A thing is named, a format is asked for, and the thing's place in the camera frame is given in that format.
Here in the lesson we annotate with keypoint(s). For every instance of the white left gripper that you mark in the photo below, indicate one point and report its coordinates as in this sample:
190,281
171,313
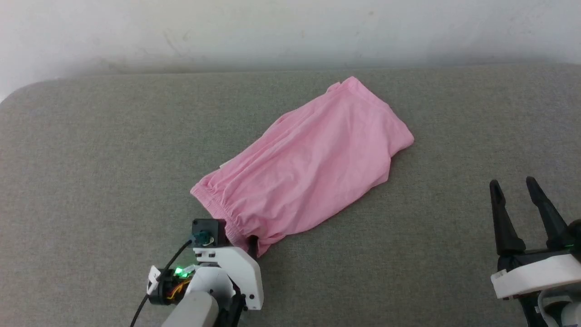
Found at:
236,272

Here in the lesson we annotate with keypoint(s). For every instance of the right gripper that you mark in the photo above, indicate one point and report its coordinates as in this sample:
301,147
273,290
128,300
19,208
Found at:
535,272

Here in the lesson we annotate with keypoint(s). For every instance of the pink garment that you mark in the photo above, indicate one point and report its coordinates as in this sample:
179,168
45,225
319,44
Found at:
308,168

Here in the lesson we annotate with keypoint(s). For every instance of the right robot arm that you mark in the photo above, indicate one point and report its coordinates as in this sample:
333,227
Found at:
558,313

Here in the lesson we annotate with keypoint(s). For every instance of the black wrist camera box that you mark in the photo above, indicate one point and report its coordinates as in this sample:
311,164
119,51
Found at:
209,232

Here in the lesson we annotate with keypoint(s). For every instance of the grey fabric sofa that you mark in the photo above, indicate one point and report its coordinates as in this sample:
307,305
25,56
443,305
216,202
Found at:
91,181

